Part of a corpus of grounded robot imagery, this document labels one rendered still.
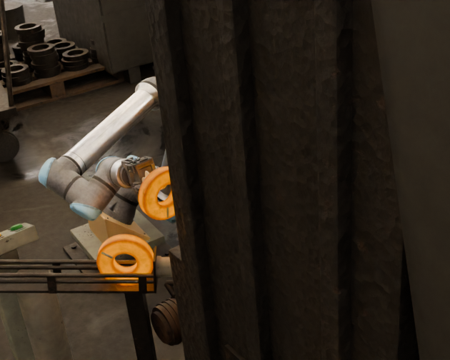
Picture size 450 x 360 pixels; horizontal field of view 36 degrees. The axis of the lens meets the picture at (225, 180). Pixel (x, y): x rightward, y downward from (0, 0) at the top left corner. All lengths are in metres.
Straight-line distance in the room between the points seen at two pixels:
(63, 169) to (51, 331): 0.53
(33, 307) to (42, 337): 0.13
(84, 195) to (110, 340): 0.78
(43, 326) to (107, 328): 0.53
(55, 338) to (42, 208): 1.42
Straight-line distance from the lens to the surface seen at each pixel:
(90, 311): 2.95
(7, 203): 3.85
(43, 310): 2.33
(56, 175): 2.24
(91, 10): 5.04
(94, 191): 2.20
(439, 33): 0.81
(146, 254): 1.91
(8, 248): 2.36
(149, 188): 1.93
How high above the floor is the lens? 1.82
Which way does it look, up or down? 29 degrees down
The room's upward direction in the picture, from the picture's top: 6 degrees counter-clockwise
